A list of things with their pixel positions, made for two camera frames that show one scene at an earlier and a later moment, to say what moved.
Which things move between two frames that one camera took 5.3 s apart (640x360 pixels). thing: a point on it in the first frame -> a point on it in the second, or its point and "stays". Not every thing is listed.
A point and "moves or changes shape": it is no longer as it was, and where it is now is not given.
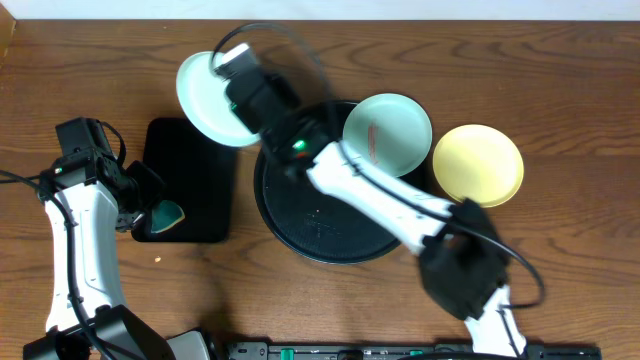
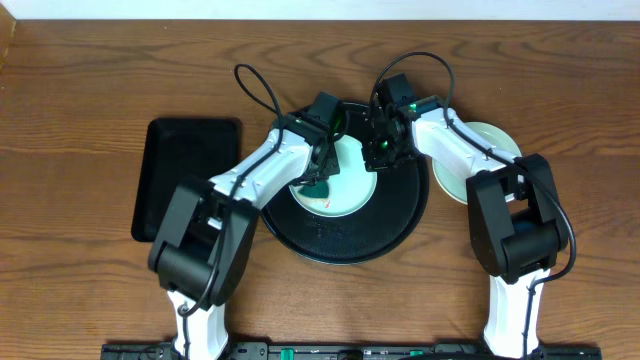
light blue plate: x=389 y=131 moves or changes shape
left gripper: x=154 y=188 -> x=334 y=158
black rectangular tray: x=199 y=176 stays
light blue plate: x=202 y=96 -> x=455 y=184
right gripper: x=283 y=88 -> x=373 y=162
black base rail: x=295 y=350 stays
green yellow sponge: x=166 y=215 moves or changes shape
